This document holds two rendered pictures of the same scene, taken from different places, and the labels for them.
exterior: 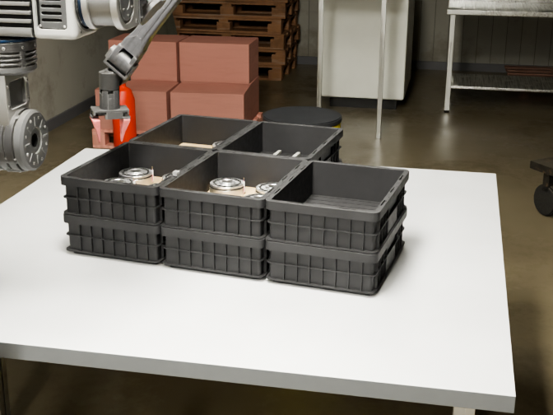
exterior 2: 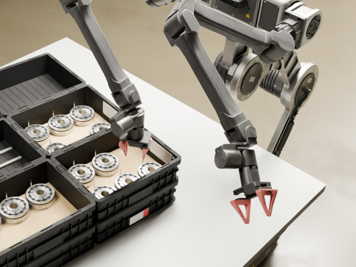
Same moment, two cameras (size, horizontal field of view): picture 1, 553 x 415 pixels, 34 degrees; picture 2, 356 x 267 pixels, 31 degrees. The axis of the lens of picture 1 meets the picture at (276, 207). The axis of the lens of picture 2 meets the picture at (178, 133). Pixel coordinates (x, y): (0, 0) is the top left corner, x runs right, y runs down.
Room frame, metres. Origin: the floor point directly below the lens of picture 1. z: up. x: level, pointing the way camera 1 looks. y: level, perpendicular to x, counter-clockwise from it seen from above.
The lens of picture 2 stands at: (4.10, 1.34, 2.52)
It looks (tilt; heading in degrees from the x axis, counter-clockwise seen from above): 38 degrees down; 204
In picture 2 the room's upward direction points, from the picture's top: 7 degrees clockwise
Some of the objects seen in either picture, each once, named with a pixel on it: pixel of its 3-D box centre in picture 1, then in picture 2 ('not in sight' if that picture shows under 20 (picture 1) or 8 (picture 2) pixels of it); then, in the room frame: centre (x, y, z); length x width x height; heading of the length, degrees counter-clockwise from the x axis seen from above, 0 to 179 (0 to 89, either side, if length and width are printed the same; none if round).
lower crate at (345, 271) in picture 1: (339, 243); not in sight; (2.34, -0.17, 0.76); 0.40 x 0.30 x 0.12; 161
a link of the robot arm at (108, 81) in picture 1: (109, 80); (134, 117); (2.56, 0.47, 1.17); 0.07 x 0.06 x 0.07; 169
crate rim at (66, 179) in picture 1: (140, 166); (116, 159); (2.53, 0.39, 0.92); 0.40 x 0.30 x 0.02; 161
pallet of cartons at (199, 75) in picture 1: (179, 90); not in sight; (6.34, 0.69, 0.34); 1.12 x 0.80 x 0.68; 76
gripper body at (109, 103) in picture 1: (109, 101); (135, 131); (2.55, 0.48, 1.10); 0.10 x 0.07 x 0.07; 109
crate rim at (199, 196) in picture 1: (237, 177); (69, 119); (2.44, 0.11, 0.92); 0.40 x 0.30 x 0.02; 161
